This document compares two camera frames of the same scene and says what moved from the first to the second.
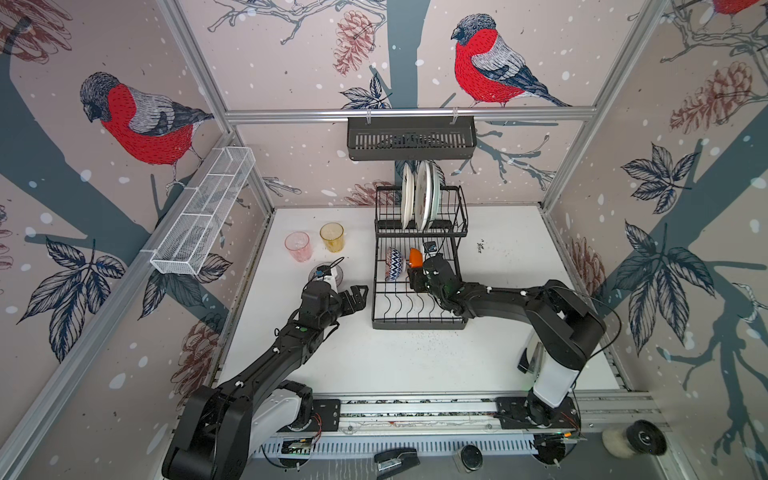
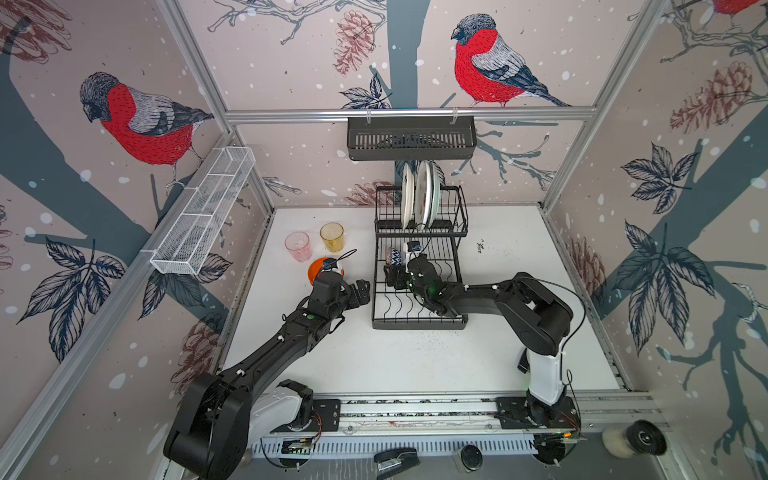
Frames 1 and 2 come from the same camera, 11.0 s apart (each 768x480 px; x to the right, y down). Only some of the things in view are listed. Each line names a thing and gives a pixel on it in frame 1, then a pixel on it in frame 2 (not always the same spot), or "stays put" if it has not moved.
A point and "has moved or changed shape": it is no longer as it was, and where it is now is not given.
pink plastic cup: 298,244 stays put
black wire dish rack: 413,222 stays put
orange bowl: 415,258 has moved or changed shape
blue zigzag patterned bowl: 394,264 stays put
